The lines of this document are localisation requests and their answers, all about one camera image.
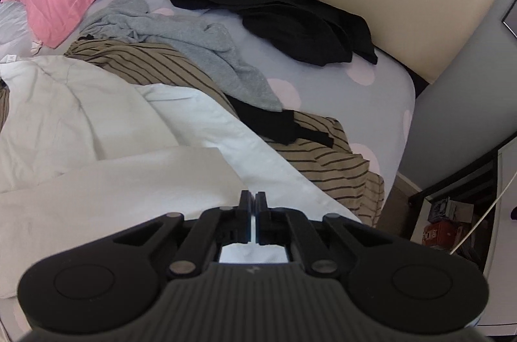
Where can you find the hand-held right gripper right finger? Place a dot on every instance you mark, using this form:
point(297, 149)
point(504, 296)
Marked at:
point(261, 223)

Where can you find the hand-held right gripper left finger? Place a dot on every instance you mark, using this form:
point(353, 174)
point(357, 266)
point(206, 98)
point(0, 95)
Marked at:
point(248, 223)

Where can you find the white shirt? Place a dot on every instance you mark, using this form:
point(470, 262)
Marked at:
point(258, 164)

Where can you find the brown striped garment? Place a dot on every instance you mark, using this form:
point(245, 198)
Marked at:
point(331, 168)

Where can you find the small black garment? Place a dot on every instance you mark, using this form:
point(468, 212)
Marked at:
point(262, 120)

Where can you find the polka dot bed sheet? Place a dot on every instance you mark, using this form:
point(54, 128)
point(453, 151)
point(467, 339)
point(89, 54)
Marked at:
point(323, 91)

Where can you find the black bedside shelf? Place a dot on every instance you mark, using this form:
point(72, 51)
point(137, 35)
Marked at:
point(418, 213)

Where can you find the grey box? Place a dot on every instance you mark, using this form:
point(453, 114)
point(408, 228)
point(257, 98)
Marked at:
point(439, 209)

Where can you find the orange box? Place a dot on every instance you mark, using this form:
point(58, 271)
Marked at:
point(442, 235)

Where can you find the cream cloth garment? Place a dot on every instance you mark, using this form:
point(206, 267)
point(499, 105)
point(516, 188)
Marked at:
point(80, 116)

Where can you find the grey knit sweater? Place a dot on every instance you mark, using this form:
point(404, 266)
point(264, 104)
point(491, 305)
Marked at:
point(181, 31)

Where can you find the large black garment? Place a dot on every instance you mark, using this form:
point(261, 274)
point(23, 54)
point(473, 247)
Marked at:
point(282, 11)

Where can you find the white furniture panel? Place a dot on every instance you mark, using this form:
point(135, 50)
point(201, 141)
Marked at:
point(505, 180)

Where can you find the light grey cloth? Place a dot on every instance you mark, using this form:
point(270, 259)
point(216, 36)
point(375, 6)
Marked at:
point(12, 27)

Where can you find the dark picture frame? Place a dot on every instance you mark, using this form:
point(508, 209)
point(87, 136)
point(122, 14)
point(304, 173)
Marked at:
point(512, 19)

